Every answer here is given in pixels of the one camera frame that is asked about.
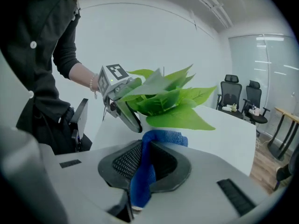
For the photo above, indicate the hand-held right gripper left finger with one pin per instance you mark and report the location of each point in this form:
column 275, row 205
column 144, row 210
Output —
column 81, row 183

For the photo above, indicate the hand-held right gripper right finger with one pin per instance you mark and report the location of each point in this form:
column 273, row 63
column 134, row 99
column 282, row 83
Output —
column 198, row 195

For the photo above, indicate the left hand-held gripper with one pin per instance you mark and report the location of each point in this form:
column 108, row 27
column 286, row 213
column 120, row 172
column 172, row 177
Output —
column 105, row 83

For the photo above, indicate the green plant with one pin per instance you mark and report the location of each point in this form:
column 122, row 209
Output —
column 177, row 118

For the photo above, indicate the blue cloth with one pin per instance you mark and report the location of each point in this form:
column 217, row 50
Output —
column 142, row 183

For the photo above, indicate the person's left forearm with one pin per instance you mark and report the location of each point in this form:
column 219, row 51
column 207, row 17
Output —
column 81, row 76

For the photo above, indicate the white objects bundle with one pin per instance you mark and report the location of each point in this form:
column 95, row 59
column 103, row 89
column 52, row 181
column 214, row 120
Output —
column 230, row 107

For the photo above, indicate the white crumpled bag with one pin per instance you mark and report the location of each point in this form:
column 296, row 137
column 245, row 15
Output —
column 254, row 111

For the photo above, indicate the black mesh office chair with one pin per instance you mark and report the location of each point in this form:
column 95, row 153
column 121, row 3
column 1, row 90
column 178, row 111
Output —
column 231, row 92
column 255, row 97

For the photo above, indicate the person in black shirt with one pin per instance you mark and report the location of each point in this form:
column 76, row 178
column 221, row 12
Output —
column 30, row 66

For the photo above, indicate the round wooden table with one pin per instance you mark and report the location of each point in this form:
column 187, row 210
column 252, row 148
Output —
column 287, row 114

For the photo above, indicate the white ceiling conduit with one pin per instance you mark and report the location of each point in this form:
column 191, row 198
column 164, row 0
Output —
column 210, row 3

